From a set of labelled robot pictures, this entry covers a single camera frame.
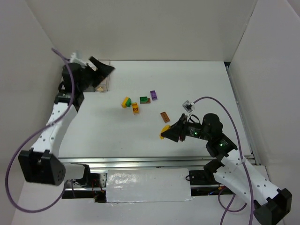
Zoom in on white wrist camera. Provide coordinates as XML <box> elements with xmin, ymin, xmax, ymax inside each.
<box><xmin>182</xmin><ymin>100</ymin><xmax>195</xmax><ymax>114</ymax></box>
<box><xmin>69</xmin><ymin>52</ymin><xmax>95</xmax><ymax>68</ymax></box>

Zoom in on yellow green lego stack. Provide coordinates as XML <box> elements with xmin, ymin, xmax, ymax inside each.
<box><xmin>121</xmin><ymin>97</ymin><xmax>132</xmax><ymax>108</ymax></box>

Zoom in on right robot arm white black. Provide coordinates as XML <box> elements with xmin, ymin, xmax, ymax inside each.
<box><xmin>160</xmin><ymin>113</ymin><xmax>292</xmax><ymax>225</ymax></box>

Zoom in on orange lego brick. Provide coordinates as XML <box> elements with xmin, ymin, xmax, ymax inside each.
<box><xmin>132</xmin><ymin>103</ymin><xmax>139</xmax><ymax>115</ymax></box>

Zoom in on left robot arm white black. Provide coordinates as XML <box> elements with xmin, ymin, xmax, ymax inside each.
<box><xmin>18</xmin><ymin>56</ymin><xmax>115</xmax><ymax>186</ymax></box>

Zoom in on green lego brick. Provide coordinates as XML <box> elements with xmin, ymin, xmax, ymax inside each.
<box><xmin>139</xmin><ymin>96</ymin><xmax>148</xmax><ymax>104</ymax></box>

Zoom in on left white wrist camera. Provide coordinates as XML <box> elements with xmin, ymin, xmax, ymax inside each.
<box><xmin>69</xmin><ymin>52</ymin><xmax>95</xmax><ymax>68</ymax></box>

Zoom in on brown lego tile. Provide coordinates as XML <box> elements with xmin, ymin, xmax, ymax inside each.
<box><xmin>160</xmin><ymin>112</ymin><xmax>170</xmax><ymax>123</ymax></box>

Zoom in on white foam cover board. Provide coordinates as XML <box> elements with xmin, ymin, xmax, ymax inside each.
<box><xmin>106</xmin><ymin>168</ymin><xmax>192</xmax><ymax>203</ymax></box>

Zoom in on clear tall container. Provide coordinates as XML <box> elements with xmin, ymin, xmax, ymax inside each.
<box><xmin>95</xmin><ymin>59</ymin><xmax>111</xmax><ymax>92</ymax></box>

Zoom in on aluminium front rail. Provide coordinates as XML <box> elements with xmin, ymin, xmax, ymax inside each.
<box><xmin>60</xmin><ymin>157</ymin><xmax>213</xmax><ymax>171</ymax></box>

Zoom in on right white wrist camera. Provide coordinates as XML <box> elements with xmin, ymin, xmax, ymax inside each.
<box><xmin>182</xmin><ymin>100</ymin><xmax>195</xmax><ymax>114</ymax></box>

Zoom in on purple lego plate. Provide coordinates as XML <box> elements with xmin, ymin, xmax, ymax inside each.
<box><xmin>150</xmin><ymin>90</ymin><xmax>158</xmax><ymax>101</ymax></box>

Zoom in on yellow lego brick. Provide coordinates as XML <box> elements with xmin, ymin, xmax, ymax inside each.
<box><xmin>159</xmin><ymin>125</ymin><xmax>170</xmax><ymax>139</ymax></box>

